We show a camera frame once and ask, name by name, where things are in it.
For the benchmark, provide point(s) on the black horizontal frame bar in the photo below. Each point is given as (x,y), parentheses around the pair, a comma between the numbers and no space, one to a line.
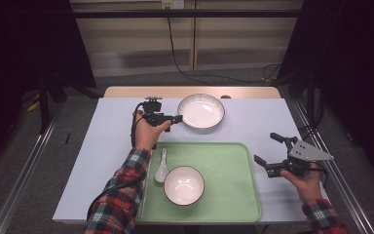
(126,14)

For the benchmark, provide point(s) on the white plate with dark rim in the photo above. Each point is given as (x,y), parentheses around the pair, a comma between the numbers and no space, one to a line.
(201,112)

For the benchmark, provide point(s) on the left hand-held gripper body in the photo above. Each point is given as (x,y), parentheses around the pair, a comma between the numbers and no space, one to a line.
(154,107)

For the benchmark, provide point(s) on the beige vertical wall trim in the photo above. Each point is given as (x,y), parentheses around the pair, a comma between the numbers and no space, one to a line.
(194,39)

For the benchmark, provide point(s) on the white ceramic spoon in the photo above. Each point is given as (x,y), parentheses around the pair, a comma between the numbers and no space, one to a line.
(161,175)

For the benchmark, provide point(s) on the black metal stand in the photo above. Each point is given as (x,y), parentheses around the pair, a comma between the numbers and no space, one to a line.
(311,97)
(44,107)

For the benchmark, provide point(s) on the black curtain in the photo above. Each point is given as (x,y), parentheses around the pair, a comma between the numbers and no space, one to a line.
(354,48)
(13,48)

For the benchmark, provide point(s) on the aluminium floor rail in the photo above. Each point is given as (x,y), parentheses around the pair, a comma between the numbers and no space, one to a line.
(360,213)
(24,175)

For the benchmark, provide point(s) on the white bowl with dark rim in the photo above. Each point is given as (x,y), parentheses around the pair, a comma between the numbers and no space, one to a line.
(183,187)

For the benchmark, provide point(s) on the wooden table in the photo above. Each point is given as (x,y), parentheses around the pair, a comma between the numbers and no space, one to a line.
(126,92)

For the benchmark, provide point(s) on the person's left hand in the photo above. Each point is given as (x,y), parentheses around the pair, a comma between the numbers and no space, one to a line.
(147,135)

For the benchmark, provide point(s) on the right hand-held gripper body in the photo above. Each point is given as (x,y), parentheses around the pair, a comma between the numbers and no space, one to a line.
(308,151)

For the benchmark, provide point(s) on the person's right hand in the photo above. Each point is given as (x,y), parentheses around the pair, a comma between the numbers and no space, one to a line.
(305,188)

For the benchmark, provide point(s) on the pale lilac table mat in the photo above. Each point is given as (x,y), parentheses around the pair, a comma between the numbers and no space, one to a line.
(104,130)

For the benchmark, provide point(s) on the white wall socket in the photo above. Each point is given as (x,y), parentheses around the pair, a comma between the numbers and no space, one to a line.
(177,4)

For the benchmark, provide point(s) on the green plastic tray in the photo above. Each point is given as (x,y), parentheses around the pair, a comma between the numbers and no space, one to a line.
(227,182)

